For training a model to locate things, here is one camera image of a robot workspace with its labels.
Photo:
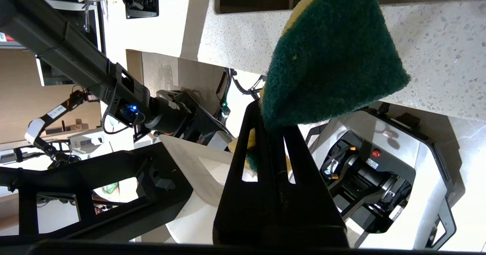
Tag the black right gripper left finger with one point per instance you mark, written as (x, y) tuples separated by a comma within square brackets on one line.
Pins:
[(239, 217)]

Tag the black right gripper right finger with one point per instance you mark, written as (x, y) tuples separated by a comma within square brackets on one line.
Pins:
[(315, 220)]

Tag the green and yellow sponge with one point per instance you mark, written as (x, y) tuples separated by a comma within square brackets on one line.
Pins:
[(334, 57)]

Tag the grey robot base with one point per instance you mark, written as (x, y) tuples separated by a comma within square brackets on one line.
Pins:
[(417, 152)]

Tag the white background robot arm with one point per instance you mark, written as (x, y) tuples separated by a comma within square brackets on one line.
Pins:
[(49, 114)]

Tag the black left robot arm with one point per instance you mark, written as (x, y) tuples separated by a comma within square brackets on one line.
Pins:
[(76, 53)]

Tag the white counter cabinet front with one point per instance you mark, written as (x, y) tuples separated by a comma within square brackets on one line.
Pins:
[(163, 72)]

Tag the black metal frame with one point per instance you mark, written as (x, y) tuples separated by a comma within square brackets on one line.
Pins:
[(114, 171)]

